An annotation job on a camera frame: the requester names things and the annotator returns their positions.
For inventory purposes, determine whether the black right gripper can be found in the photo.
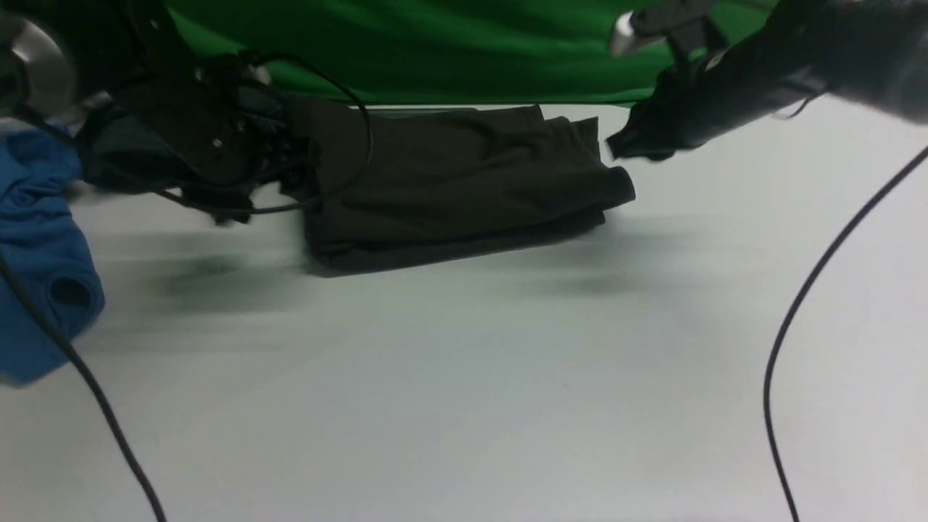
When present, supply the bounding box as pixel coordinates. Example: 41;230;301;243
606;14;769;161

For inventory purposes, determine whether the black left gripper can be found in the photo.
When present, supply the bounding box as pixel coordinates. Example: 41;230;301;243
130;55;315;225

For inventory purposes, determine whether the gray long-sleeved shirt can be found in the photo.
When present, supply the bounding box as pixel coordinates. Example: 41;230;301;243
291;99;637;275

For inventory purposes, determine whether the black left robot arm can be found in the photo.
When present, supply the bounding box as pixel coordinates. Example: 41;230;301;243
2;1;319;224

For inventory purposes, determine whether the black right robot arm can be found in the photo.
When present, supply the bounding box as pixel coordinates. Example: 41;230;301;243
606;1;927;161

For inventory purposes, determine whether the blue t-shirt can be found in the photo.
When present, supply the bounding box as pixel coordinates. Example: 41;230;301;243
1;128;105;386

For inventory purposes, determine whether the dark teal crumpled garment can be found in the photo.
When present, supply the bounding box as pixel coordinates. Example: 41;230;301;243
75;106;206;195

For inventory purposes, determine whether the green backdrop cloth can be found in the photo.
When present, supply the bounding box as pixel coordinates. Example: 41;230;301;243
165;0;780;107

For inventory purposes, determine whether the black left cable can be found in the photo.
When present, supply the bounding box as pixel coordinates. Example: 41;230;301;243
0;250;169;522

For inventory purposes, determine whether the black cable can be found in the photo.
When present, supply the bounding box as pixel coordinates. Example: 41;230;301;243
763;145;928;522
0;250;169;522

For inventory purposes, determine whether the black right cable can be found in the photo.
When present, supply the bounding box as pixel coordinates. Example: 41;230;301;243
763;145;928;522

